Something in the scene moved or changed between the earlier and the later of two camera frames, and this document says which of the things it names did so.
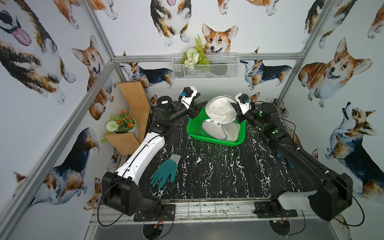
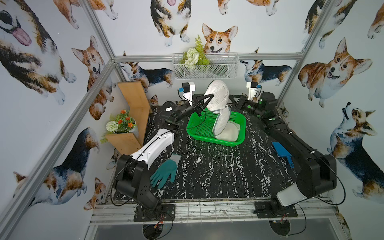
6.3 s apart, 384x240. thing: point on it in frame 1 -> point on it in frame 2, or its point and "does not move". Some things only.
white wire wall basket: (221, 65) does not move
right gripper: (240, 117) -> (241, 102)
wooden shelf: (135, 96) does not move
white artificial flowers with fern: (195, 56) does not move
